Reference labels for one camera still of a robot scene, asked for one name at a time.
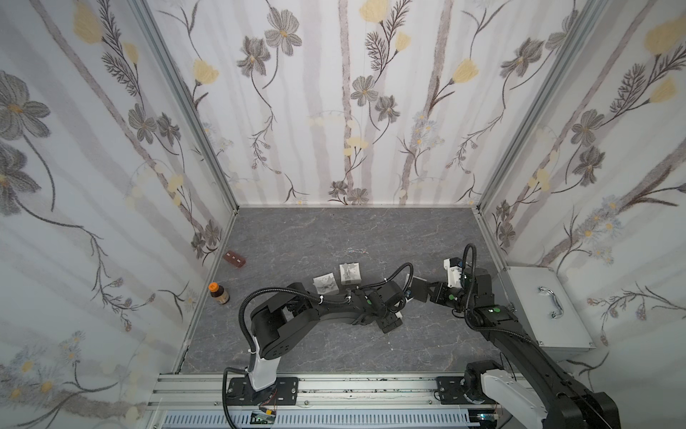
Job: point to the white jewelry box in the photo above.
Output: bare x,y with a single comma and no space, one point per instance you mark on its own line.
350,274
326,284

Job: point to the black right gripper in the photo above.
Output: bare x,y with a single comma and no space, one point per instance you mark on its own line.
430,290

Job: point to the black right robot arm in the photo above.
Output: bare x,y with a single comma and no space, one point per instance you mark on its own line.
554,398

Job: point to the small brown red box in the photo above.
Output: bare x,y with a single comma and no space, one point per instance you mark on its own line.
234,259

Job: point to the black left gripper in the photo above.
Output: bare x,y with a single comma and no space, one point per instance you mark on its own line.
386,311

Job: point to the silver metal case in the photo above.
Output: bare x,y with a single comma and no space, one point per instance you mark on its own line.
542,305

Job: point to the brown bottle orange cap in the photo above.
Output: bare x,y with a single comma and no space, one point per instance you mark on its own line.
219,293

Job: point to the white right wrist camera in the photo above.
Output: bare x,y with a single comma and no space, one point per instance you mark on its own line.
454,267

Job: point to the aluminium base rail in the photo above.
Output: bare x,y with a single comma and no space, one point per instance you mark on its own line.
311,400

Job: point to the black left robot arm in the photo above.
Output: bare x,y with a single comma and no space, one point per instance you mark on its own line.
274,320

